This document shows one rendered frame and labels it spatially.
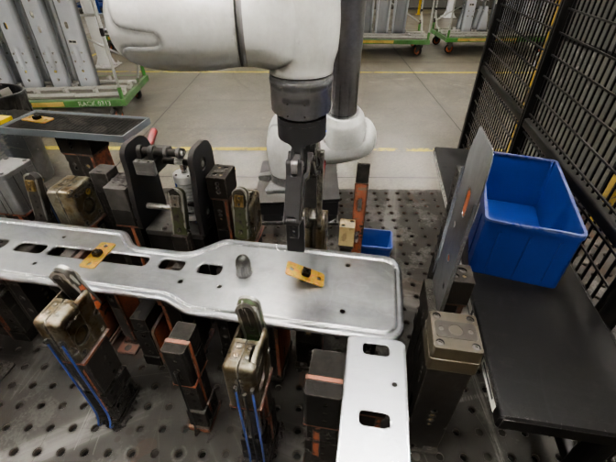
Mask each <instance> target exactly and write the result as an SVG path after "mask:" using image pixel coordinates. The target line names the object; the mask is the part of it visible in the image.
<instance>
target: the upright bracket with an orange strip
mask: <svg viewBox="0 0 616 462"><path fill-rule="evenodd" d="M369 170H370V163H359V162H358V163H357V177H356V181H355V190H354V202H353V212H352V220H356V226H355V233H356V232H358V239H355V236H354V247H353V249H351V252H355V253H361V247H362V239H363V231H364V223H365V214H366V206H367V199H368V190H369ZM358 199H362V205H361V208H358Z"/></svg>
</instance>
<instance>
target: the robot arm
mask: <svg viewBox="0 0 616 462"><path fill-rule="evenodd" d="M366 2H367V0H104V2H103V13H104V22H105V25H106V28H107V31H108V34H109V37H110V39H111V41H112V43H113V45H114V46H115V48H116V50H117V51H118V52H119V53H121V54H122V55H124V56H125V57H126V58H127V59H128V60H129V61H131V62H134V63H135V64H138V65H140V66H143V67H147V68H150V69H154V70H159V71H166V72H209V71H221V70H224V69H228V68H235V67H255V68H261V69H266V70H269V82H270V94H271V96H270V98H271V109H272V111H273V112H274V113H275V114H276V115H275V116H274V117H272V119H271V121H270V123H269V129H268V134H267V153H268V159H269V166H270V171H268V172H262V173H260V174H259V176H258V179H259V180H260V181H264V182H268V183H269V185H268V186H267V187H266V188H265V193H266V194H272V193H285V198H284V214H283V216H282V217H281V221H282V222H283V224H284V225H286V235H287V250H288V251H295V252H304V251H305V217H304V216H303V208H304V207H306V208H316V206H317V176H316V175H320V172H321V170H318V169H317V167H318V159H317V150H318V149H324V160H325V161H326V164H337V163H344V162H350V161H354V160H359V159H362V158H364V157H366V156H367V155H368V154H370V153H371V151H372V150H373V149H374V148H375V146H376V141H377V133H376V128H375V127H374V125H373V123H372V122H371V121H370V120H369V119H368V118H367V117H364V113H363V111H362V110H361V108H360V107H359V106H358V88H359V77H360V65H361V53H362V47H363V36H364V24H365V13H366Z"/></svg>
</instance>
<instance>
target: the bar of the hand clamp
mask: <svg viewBox="0 0 616 462"><path fill-rule="evenodd" d="M317 159H318V167H317V168H316V169H318V170H321V172H320V175H316V176H317V206H316V208H318V209H317V227H320V226H321V216H322V208H323V188H324V169H325V150H324V149H318V150H317ZM309 214H310V208H306V207H305V225H306V226H308V225H309V222H310V219H309Z"/></svg>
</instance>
